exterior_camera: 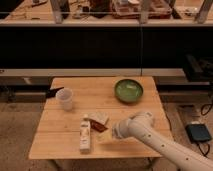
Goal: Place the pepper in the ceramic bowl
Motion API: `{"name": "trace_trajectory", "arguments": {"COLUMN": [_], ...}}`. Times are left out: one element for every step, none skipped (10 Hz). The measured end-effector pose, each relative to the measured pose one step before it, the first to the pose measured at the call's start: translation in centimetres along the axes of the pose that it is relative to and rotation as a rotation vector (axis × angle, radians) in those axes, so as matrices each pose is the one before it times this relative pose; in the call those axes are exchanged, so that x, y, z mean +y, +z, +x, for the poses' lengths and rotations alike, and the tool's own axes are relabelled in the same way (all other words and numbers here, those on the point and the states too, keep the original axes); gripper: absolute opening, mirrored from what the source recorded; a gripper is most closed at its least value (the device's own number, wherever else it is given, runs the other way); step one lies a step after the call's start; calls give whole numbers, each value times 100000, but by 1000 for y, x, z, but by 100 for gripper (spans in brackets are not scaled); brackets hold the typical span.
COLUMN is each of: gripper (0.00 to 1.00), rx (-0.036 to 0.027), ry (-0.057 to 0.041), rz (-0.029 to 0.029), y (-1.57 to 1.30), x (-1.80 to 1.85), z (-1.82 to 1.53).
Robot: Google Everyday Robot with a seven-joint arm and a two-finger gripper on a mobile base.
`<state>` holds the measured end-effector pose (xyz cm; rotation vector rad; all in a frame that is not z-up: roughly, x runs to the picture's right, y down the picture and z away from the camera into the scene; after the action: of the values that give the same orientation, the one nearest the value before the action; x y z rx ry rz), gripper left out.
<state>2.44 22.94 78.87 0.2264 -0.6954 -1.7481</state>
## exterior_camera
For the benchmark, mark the dark red pepper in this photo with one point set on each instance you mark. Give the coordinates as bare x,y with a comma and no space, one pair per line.
98,127

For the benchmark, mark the long wooden shelf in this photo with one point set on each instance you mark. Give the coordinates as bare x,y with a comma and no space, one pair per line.
107,13

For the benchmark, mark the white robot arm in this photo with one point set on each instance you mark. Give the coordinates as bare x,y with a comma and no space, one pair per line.
140,127

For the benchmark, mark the wooden folding table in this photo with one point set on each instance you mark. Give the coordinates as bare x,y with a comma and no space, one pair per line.
57,135

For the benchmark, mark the clear plastic cup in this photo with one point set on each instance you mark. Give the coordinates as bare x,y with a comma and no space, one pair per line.
65,98

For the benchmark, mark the green ceramic bowl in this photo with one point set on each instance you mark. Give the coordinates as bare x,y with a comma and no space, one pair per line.
128,90

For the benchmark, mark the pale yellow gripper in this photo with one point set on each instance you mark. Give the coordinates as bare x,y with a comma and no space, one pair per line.
105,137

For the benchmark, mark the black foot pedal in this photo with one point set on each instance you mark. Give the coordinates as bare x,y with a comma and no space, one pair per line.
198,133

